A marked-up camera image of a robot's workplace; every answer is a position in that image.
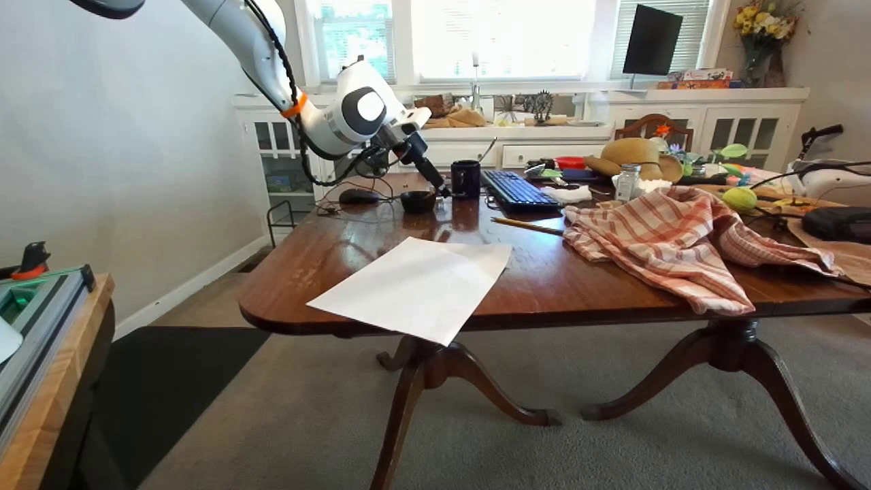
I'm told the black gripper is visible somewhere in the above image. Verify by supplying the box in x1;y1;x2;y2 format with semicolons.
379;124;454;196

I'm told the black measuring cup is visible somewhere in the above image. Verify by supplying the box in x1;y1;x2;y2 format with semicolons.
398;188;440;218

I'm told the white paper napkin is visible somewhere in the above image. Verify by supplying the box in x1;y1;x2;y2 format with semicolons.
306;234;514;348

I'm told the black mug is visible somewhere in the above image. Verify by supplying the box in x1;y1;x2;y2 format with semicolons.
449;159;481;204

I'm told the black computer mouse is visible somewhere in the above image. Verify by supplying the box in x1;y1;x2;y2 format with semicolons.
338;185;382;207

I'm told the black computer keyboard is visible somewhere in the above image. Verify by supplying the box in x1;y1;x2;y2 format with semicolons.
478;166;566;222

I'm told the wooden pencil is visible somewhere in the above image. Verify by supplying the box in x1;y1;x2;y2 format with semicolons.
491;213;566;241

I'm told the white bowl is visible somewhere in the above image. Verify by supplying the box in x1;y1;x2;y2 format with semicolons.
540;182;594;207

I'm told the black metal stand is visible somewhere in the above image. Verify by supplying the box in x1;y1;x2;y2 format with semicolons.
265;199;296;249

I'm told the small jar white lid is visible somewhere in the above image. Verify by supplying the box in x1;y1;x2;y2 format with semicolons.
612;162;649;201

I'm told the tan straw hat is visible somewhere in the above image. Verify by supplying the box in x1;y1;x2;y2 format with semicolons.
583;133;685;185

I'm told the dark wooden chair back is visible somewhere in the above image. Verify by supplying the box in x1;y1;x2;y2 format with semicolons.
615;111;698;152

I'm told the orange striped cloth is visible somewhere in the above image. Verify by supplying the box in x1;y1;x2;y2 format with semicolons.
561;185;846;322

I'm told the black computer monitor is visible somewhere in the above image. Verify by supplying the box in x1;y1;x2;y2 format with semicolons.
621;3;685;80

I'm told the stack of books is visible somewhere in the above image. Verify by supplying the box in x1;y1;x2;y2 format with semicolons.
657;66;737;94

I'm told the yellow green ball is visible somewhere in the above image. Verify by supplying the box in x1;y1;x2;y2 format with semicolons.
719;185;760;216

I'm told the white glass-door cabinet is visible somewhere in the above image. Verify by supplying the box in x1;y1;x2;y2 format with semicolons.
228;84;811;222

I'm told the vase with yellow flowers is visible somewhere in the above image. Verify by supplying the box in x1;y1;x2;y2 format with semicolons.
732;0;805;91

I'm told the black rounded object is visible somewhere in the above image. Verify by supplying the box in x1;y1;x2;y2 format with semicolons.
801;204;871;246

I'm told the black orange clamp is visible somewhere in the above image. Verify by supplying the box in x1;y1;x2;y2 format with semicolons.
0;241;51;283

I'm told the orange cable clamp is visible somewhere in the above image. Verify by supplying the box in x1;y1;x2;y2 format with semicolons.
280;94;311;124

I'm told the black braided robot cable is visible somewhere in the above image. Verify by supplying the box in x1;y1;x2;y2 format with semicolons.
240;0;391;188

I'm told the wooden table pedestal leg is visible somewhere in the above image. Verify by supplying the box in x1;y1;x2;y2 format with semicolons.
581;317;868;490
367;336;561;490

